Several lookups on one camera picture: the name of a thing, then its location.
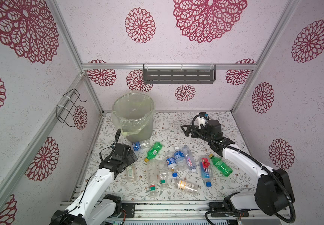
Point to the green bottle yellow cap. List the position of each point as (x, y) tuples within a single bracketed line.
[(153, 151)]

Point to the clear bottle green red cap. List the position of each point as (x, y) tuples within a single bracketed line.
[(152, 177)]

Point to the Pocari bottle white cap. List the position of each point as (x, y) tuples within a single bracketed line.
[(180, 159)]

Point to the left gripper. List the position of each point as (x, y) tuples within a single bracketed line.
[(130, 159)]

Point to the grey slotted wall shelf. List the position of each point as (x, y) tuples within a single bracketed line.
[(179, 76)]

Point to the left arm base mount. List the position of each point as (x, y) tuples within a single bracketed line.
[(126, 210)]

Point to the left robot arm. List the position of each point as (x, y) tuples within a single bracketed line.
[(86, 210)]

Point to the Pocari bottle blue cap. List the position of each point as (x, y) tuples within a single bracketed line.
[(171, 164)]

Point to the clear bottle blue label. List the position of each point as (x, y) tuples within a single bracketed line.
[(141, 145)]

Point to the clear bottle yellow label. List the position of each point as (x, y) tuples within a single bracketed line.
[(184, 186)]

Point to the clear bottle pink label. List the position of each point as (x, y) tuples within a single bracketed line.
[(190, 161)]

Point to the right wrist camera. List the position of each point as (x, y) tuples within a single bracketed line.
[(204, 115)]

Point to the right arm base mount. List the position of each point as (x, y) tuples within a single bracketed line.
[(220, 209)]

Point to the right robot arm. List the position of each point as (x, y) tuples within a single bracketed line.
[(273, 194)]

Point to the blue bottle red label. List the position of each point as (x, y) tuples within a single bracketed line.
[(206, 171)]

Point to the clear plastic bin liner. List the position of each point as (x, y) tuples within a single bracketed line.
[(128, 118)]

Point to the black wire wall rack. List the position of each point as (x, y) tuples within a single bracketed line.
[(66, 110)]

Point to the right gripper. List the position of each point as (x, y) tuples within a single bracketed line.
[(193, 132)]

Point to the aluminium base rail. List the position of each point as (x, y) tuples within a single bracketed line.
[(193, 211)]

